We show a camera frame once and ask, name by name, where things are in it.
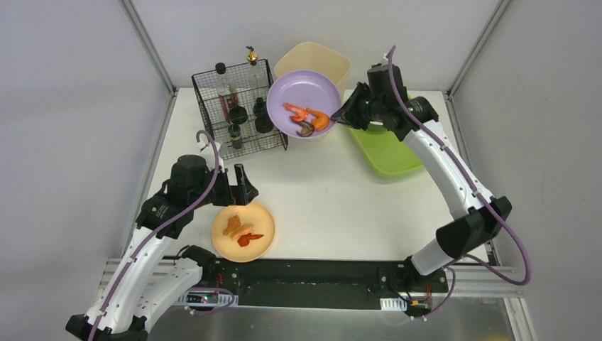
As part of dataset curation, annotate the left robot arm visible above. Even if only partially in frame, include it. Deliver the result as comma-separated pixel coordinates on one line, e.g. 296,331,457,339
65,155,258,340

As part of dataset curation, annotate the orange plate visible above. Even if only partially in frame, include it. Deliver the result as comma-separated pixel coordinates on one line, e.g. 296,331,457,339
212,202,276,263

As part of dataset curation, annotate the orange chicken drumstick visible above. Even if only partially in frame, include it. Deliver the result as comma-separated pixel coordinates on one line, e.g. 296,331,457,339
306,108,330,131

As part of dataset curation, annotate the black wire rack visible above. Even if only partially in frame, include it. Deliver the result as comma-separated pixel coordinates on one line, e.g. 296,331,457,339
191,59,289,160

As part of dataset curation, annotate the orange shrimp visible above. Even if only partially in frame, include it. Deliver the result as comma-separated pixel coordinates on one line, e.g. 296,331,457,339
283,102,309,122

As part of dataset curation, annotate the red shrimp piece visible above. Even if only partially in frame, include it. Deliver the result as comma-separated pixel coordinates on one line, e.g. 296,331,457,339
237,233,263,247

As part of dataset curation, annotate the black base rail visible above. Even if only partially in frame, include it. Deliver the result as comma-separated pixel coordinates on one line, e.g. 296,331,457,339
196,258,449,310

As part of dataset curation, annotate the small pepper shaker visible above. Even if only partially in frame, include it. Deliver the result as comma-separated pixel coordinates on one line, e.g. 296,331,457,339
228,124,243,150

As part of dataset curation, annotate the glossy lid spice jar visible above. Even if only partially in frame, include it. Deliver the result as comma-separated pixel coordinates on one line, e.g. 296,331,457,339
253,97,268,119

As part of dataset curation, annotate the pink sausage slice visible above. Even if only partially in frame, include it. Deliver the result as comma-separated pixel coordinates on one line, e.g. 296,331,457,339
230,224,254,240

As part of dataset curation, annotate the black lid seasoning jar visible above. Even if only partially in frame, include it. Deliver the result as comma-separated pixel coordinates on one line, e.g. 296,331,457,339
229,105,248,125

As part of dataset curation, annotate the cream plastic bin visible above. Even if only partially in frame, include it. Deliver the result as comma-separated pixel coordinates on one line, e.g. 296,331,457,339
273,42,351,98

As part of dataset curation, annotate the green plastic tub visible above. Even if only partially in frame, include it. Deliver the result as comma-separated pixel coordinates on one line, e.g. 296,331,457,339
347,128,423,179

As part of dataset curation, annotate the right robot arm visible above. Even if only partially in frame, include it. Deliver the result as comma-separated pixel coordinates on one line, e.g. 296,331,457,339
332,64,512,277

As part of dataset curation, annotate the clear glass oil bottle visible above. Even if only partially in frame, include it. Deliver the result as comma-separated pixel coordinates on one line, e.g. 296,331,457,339
246,45,267,101

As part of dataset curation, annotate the fried chicken piece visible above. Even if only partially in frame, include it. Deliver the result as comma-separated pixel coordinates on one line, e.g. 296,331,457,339
222,215,241,236

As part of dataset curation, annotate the black lid spice jar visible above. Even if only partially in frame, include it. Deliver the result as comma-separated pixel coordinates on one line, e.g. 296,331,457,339
254,115,274,139

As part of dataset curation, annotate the purple plate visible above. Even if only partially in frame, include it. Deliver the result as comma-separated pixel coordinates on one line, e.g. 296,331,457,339
266,70,342,141

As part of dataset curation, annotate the red label sauce bottle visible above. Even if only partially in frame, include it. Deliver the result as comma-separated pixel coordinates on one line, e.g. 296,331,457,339
215,63,239,121

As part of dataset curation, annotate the dark brown shrimp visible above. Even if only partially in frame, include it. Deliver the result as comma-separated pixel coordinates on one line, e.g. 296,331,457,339
295,121,315,138

